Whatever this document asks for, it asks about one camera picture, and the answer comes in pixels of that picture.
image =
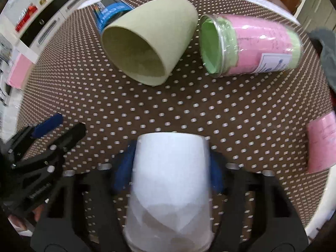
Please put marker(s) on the pink jar with green lid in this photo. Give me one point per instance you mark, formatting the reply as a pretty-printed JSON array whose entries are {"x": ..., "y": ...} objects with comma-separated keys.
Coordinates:
[{"x": 252, "y": 44}]

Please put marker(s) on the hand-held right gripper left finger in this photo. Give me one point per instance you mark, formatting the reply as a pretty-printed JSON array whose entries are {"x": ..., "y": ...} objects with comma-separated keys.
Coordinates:
[{"x": 122, "y": 169}]

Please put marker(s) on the olive green cup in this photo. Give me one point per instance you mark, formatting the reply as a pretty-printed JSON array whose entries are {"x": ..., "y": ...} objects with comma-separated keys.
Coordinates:
[{"x": 162, "y": 26}]

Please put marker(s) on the pink sticky note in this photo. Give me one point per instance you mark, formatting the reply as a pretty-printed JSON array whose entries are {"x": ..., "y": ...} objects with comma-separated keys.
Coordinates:
[{"x": 321, "y": 141}]

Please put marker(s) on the white kitchen cabinet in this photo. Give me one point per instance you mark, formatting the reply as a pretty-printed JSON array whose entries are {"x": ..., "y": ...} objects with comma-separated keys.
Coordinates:
[{"x": 60, "y": 5}]

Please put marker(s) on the person's left hand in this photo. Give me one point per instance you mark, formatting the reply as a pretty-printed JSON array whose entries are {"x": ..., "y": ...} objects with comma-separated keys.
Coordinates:
[{"x": 19, "y": 221}]

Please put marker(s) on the red packets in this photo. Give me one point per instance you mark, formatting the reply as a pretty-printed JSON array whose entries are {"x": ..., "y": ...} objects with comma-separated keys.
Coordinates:
[{"x": 26, "y": 17}]

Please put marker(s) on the pink paper sheet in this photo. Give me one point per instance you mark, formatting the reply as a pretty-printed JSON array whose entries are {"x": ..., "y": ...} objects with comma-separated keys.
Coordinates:
[{"x": 18, "y": 71}]

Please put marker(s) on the grey cloth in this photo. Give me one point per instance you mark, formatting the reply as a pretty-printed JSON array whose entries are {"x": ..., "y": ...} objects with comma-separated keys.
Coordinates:
[{"x": 328, "y": 53}]

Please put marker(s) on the brown dotted table mat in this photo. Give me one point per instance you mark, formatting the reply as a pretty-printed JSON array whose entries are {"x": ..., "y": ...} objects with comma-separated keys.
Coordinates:
[{"x": 183, "y": 105}]

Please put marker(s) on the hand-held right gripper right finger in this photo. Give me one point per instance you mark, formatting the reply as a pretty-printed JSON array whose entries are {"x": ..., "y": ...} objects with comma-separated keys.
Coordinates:
[{"x": 216, "y": 172}]

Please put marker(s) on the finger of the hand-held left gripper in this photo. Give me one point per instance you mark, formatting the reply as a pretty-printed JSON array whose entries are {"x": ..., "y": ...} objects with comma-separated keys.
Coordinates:
[
  {"x": 71, "y": 136},
  {"x": 46, "y": 126}
]

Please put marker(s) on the white cup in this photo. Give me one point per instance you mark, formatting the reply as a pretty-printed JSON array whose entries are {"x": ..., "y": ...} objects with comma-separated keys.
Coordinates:
[{"x": 170, "y": 176}]

